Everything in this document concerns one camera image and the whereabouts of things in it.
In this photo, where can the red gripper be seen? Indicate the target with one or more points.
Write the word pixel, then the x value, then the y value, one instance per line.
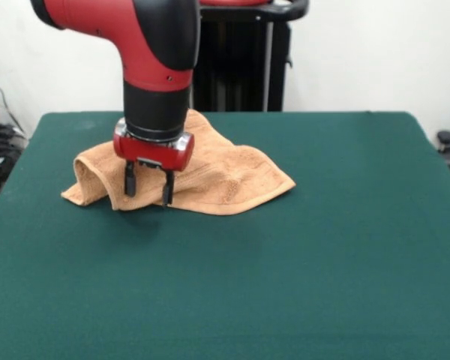
pixel 153 153

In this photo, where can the tan terry towel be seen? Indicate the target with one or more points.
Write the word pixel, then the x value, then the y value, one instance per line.
pixel 240 180

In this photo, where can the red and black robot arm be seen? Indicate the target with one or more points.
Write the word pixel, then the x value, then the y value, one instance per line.
pixel 142 37

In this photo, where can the dark green table cloth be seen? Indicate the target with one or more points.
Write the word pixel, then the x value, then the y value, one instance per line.
pixel 135 281

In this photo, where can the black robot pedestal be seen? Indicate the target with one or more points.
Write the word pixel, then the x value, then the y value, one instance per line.
pixel 243 67

